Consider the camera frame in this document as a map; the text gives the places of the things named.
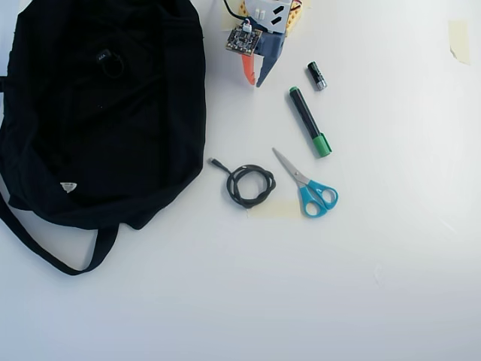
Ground black marker with green cap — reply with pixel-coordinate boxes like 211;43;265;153
288;86;333;159

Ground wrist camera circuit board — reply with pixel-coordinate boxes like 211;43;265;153
224;25;263;57

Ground torn beige masking tape piece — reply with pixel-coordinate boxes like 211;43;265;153
448;20;471;65

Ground black camera cable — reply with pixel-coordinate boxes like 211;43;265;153
223;0;250;22

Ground wide beige masking tape strip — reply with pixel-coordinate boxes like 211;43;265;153
246;199;301;219

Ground black fabric bag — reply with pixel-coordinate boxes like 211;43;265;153
0;0;207;278

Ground beige tape beside robot base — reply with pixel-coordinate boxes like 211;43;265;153
219;9;241;32

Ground scissors with blue handles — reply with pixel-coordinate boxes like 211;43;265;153
271;147;339;219

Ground black cylindrical battery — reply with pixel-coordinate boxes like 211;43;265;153
307;61;328;91

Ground yellow perforated robot base part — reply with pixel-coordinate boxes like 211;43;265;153
237;0;304;38

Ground blue-grey gripper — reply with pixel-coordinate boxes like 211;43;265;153
240;31;286;89

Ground coiled black USB cable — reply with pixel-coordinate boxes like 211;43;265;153
208;157;278;210

